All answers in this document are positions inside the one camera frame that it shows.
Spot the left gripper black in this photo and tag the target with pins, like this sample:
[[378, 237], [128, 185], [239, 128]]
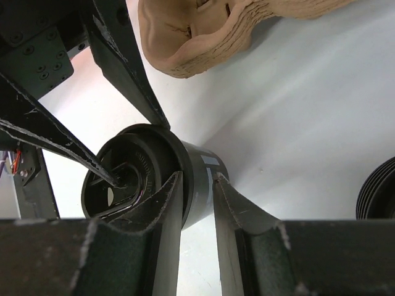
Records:
[[38, 41]]

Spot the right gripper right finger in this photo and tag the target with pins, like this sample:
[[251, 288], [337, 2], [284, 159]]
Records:
[[260, 254]]

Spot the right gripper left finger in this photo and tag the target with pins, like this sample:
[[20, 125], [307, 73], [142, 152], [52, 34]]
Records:
[[136, 254]]

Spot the middle black coffee cup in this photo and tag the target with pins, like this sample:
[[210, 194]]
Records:
[[376, 196]]

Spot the black cup lid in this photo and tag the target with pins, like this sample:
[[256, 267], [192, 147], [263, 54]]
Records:
[[143, 157]]

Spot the left brown pulp cup carrier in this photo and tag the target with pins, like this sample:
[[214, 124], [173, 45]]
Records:
[[186, 38]]

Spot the dark single cup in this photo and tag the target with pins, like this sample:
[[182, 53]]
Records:
[[200, 183]]

